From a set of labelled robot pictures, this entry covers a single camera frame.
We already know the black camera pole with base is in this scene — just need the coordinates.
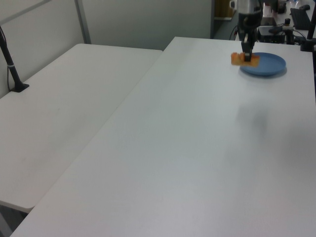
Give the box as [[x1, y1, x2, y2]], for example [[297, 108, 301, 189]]
[[0, 24, 30, 93]]

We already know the black keyboard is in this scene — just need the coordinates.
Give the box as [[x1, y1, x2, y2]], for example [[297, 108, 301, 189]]
[[289, 7, 312, 31]]

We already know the grey partition frame post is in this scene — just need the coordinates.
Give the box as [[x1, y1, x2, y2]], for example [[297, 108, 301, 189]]
[[75, 0, 91, 45]]

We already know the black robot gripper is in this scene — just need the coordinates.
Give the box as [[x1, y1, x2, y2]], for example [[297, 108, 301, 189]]
[[237, 10, 263, 63]]

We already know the orange bread loaf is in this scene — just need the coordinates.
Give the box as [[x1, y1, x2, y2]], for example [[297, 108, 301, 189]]
[[230, 52, 260, 68]]

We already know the black knob stand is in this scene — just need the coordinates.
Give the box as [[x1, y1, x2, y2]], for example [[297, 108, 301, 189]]
[[283, 18, 295, 45]]

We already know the black cable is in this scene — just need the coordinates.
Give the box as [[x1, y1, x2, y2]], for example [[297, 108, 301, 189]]
[[5, 66, 12, 92]]

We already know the black electronics box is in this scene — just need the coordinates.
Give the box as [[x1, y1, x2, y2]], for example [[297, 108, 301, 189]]
[[256, 25, 285, 44]]

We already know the brown wooden board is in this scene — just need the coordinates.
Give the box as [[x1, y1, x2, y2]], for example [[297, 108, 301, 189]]
[[214, 0, 234, 19]]

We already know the black camera pole with clamp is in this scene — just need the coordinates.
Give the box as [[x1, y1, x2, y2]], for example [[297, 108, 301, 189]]
[[299, 0, 316, 52]]

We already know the blue round plate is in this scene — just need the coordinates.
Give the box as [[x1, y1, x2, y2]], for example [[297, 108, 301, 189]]
[[238, 52, 288, 78]]

